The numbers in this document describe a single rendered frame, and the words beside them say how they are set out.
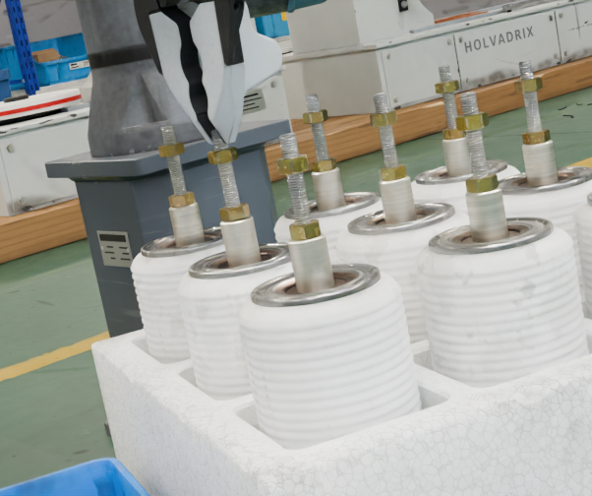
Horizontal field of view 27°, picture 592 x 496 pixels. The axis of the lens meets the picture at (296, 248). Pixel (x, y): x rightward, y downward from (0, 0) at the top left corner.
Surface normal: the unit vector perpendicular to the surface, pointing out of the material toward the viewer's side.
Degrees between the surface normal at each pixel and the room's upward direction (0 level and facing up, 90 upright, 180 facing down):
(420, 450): 90
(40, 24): 90
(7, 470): 0
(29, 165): 90
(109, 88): 73
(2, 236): 90
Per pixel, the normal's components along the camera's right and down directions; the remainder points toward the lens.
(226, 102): -0.07, 0.60
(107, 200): -0.76, 0.26
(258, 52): 0.70, 0.02
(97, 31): -0.59, 0.26
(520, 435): 0.38, 0.11
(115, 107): -0.49, -0.05
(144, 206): -0.10, 0.21
